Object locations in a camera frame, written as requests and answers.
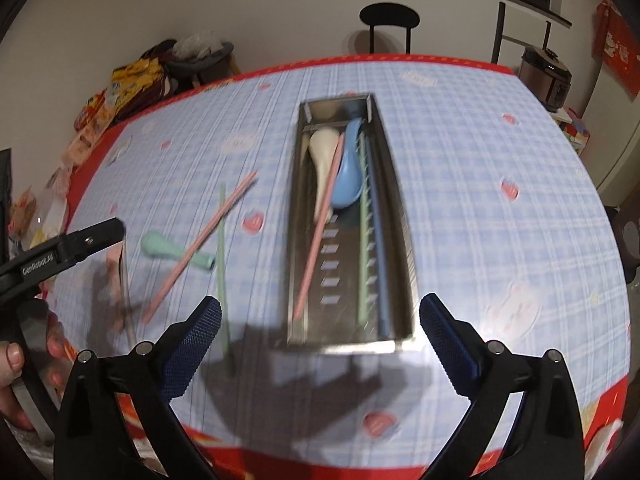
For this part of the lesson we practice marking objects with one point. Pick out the blue spoon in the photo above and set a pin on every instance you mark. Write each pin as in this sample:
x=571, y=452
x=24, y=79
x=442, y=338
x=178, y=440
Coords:
x=347, y=180

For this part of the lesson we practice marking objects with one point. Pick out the beige chopstick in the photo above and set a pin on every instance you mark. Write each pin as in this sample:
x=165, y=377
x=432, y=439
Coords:
x=129, y=310

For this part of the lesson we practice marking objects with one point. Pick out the brown rice cooker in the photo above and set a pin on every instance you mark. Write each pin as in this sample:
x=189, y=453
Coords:
x=545, y=80

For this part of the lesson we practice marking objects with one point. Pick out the green chopstick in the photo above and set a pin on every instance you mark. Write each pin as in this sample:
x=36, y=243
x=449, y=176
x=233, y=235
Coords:
x=364, y=260
x=221, y=240

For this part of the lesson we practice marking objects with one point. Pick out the black chair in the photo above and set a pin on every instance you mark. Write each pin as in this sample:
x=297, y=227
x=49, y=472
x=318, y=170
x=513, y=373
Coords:
x=389, y=15

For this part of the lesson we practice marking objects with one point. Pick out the red printed cloth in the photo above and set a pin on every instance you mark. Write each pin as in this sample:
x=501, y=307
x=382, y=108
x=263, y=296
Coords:
x=620, y=45

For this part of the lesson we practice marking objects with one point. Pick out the cream fridge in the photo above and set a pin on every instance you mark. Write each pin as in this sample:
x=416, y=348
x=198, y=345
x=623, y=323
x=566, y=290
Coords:
x=620, y=145

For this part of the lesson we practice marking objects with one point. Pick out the pink snack packet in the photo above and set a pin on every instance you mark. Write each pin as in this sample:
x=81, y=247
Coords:
x=80, y=147

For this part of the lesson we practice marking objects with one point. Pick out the colourful box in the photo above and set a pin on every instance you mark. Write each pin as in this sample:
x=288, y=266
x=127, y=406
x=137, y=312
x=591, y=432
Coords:
x=572, y=130

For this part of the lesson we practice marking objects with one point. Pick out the orange snack bag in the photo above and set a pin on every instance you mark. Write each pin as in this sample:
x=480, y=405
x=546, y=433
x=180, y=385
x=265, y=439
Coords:
x=95, y=110

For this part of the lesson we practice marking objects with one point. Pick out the metal utensil tray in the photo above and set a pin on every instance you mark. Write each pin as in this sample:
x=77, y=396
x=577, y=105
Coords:
x=345, y=310

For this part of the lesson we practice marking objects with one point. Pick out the blue chopstick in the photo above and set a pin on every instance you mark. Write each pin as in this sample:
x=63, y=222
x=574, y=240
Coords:
x=382, y=280

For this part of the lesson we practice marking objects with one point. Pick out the green spoon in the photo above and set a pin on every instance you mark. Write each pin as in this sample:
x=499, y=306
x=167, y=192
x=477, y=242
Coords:
x=155, y=245

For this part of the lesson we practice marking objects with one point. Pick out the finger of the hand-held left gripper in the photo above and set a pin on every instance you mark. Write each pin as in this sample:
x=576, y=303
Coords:
x=92, y=240

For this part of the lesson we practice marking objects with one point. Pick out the person's left hand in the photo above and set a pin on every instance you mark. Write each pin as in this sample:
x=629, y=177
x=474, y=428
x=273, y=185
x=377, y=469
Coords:
x=10, y=360

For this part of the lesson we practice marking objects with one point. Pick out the black metal rack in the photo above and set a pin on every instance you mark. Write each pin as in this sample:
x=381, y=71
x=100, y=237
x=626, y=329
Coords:
x=497, y=30

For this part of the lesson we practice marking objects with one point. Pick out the yellow snack bags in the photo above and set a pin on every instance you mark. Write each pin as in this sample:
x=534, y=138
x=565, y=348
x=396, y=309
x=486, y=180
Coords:
x=135, y=82

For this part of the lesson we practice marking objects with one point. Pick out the blue plaid table mat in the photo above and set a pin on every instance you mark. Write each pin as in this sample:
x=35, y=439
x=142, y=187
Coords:
x=475, y=210

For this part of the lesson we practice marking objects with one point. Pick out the beige spoon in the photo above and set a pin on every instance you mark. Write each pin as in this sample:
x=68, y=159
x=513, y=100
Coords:
x=322, y=160

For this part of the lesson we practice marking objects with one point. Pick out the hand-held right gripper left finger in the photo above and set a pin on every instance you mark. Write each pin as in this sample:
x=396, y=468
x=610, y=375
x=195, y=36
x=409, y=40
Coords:
x=192, y=345

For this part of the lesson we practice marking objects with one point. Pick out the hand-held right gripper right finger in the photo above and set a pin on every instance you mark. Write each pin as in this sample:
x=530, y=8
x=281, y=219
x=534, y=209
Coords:
x=447, y=345

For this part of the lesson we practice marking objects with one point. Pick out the pink spoon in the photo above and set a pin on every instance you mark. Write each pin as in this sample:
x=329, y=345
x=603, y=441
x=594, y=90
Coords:
x=114, y=265

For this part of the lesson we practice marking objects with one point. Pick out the pink chopstick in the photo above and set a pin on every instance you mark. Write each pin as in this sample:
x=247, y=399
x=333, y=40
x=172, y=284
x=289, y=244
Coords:
x=200, y=246
x=310, y=265

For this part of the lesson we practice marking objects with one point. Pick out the black round stool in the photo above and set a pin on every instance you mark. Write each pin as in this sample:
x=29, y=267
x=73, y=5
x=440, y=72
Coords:
x=627, y=240

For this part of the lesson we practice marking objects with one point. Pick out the crumpled clear plastic bag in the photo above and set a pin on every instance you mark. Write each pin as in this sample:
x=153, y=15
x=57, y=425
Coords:
x=47, y=200

